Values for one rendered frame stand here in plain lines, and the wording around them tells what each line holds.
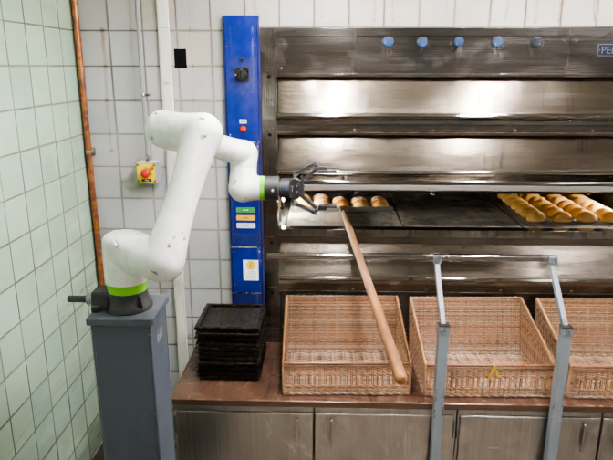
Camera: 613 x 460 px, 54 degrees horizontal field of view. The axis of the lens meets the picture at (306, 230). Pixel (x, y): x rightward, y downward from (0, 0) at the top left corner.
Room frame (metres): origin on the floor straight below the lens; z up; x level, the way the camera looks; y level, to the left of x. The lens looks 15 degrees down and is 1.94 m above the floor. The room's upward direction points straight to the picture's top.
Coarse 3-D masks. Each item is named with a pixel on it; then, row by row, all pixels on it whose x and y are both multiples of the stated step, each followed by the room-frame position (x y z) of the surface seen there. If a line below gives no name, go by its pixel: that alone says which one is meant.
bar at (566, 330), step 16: (272, 256) 2.42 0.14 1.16; (288, 256) 2.42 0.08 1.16; (304, 256) 2.42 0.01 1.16; (320, 256) 2.42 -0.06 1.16; (336, 256) 2.41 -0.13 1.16; (352, 256) 2.41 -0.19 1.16; (368, 256) 2.41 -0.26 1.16; (384, 256) 2.41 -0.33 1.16; (400, 256) 2.41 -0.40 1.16; (416, 256) 2.40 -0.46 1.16; (432, 256) 2.40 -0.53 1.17; (448, 256) 2.40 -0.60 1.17; (464, 256) 2.40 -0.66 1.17; (480, 256) 2.40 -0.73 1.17; (496, 256) 2.39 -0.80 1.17; (512, 256) 2.39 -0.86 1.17; (528, 256) 2.39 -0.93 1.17; (544, 256) 2.39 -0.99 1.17; (560, 304) 2.25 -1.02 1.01; (560, 320) 2.22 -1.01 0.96; (448, 336) 2.17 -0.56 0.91; (560, 336) 2.18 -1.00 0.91; (560, 352) 2.16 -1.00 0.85; (560, 368) 2.16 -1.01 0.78; (560, 384) 2.16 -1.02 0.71; (560, 400) 2.16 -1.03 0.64; (432, 416) 2.19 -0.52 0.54; (560, 416) 2.16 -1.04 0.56; (432, 432) 2.18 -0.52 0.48; (432, 448) 2.18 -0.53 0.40
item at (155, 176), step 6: (138, 162) 2.75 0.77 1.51; (144, 162) 2.75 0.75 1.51; (150, 162) 2.75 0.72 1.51; (156, 162) 2.75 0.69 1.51; (138, 168) 2.75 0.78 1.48; (144, 168) 2.74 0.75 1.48; (156, 168) 2.75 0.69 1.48; (138, 174) 2.75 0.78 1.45; (150, 174) 2.74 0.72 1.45; (156, 174) 2.75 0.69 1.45; (138, 180) 2.75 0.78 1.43; (144, 180) 2.74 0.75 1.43; (150, 180) 2.74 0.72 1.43; (156, 180) 2.75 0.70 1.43
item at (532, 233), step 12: (288, 228) 2.80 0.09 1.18; (300, 228) 2.80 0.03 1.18; (312, 228) 2.80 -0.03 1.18; (324, 228) 2.80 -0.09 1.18; (336, 228) 2.80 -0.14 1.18; (360, 228) 2.80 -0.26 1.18; (372, 228) 2.80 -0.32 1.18; (384, 228) 2.80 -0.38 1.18; (396, 228) 2.80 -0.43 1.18; (408, 228) 2.80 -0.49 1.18; (420, 228) 2.80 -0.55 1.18; (432, 228) 2.80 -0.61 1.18; (444, 228) 2.80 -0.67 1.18; (456, 228) 2.80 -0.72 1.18; (468, 228) 2.80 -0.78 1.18; (480, 228) 2.80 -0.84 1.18; (492, 228) 2.80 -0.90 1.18; (504, 228) 2.80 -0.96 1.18; (516, 228) 2.80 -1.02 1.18; (528, 228) 2.80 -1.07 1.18; (540, 228) 2.80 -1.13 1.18; (552, 228) 2.80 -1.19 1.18; (564, 228) 2.80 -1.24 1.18; (576, 228) 2.80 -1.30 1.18; (588, 228) 2.80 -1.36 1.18; (600, 228) 2.80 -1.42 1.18; (612, 228) 2.80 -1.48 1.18
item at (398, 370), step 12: (348, 228) 2.70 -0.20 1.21; (360, 252) 2.35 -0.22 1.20; (360, 264) 2.20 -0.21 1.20; (372, 288) 1.93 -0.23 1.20; (372, 300) 1.83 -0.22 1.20; (384, 324) 1.64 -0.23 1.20; (384, 336) 1.57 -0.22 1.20; (396, 348) 1.51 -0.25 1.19; (396, 360) 1.43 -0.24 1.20; (396, 372) 1.37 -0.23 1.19
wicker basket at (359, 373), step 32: (288, 320) 2.73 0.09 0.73; (320, 320) 2.72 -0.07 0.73; (352, 320) 2.72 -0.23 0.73; (288, 352) 2.67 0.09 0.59; (320, 352) 2.66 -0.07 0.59; (352, 352) 2.67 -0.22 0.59; (384, 352) 2.66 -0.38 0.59; (288, 384) 2.29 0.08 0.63; (320, 384) 2.29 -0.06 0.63; (352, 384) 2.29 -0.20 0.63; (384, 384) 2.29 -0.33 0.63
